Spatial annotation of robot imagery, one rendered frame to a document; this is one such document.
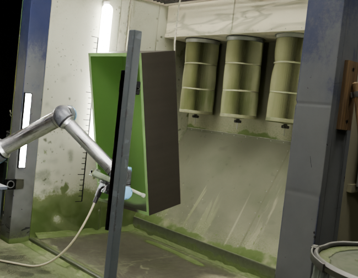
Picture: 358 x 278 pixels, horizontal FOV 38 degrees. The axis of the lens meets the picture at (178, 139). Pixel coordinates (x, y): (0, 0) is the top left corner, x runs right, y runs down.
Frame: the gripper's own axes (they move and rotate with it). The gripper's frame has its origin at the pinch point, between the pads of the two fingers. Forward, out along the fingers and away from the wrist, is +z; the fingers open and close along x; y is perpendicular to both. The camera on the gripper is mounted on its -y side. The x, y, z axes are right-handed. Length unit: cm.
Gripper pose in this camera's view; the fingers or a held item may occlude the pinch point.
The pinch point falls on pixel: (103, 181)
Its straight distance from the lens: 380.0
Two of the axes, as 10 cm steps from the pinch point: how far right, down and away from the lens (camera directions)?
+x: 7.3, 4.0, 5.5
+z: -5.7, -0.9, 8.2
